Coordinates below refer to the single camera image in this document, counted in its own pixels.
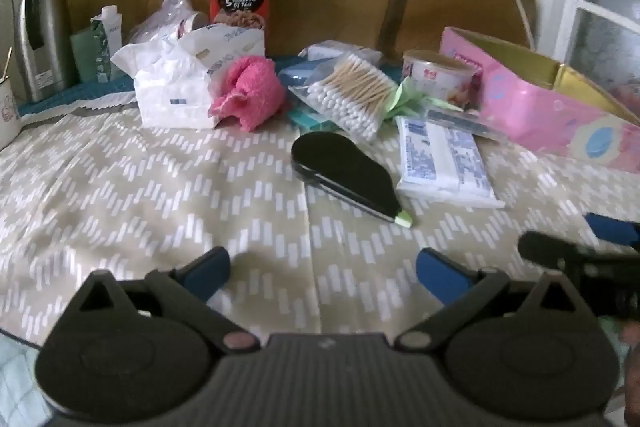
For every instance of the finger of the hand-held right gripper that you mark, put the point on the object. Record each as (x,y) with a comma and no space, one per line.
(612,228)
(550,249)

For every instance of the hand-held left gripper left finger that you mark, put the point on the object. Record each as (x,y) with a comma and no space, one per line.
(207,269)

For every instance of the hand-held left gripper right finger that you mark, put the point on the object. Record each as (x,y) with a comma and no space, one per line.
(440,274)

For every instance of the beige zigzag patterned blanket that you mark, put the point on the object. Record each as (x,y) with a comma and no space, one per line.
(150,207)

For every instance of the white blue-printed tissue packet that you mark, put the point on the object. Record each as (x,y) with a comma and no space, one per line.
(440,162)

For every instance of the black teardrop-shaped case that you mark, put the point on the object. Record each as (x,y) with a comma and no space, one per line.
(340,172)

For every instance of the pink cardboard box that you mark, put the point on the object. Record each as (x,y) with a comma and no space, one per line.
(525,107)

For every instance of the clear plastic labelled package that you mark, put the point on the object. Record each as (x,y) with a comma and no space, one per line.
(465,122)

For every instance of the green paper wrapper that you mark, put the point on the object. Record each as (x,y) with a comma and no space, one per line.
(407,104)

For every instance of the large white tissue pack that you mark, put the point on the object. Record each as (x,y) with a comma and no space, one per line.
(170,92)

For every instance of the pink fluffy cloth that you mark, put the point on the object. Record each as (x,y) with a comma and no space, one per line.
(250,92)

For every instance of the pink labelled food can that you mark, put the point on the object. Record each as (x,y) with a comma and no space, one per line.
(440,79)

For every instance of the bag of cotton swabs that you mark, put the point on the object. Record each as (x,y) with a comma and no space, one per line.
(350,92)

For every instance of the blue packet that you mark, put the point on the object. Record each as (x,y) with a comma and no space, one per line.
(300,74)

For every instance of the teal mat with lace edge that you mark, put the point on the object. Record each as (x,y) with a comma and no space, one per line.
(75,94)

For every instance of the green and white drink carton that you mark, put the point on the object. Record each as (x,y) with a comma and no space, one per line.
(92,52)

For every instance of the white plastic-wrapped packet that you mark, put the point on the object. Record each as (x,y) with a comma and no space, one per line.
(330,52)

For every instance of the white enamel mug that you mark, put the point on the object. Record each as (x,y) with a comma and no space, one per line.
(7,107)

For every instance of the clear plastic bag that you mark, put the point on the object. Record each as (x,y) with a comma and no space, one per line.
(167,14)

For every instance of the steel thermos bottle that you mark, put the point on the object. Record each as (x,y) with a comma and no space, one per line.
(47,22)

